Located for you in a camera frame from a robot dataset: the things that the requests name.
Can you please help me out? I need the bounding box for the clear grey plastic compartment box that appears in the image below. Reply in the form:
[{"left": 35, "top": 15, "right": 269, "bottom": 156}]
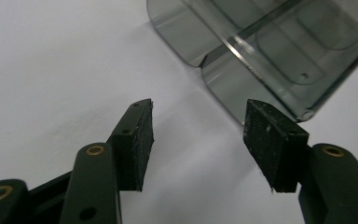
[{"left": 146, "top": 0, "right": 358, "bottom": 125}]

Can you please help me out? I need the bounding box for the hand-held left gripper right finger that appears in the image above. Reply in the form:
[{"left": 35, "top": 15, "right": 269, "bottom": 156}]
[{"left": 242, "top": 99, "right": 310, "bottom": 194}]

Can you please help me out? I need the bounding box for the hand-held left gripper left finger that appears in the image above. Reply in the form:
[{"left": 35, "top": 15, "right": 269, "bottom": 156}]
[{"left": 106, "top": 98, "right": 155, "bottom": 192}]

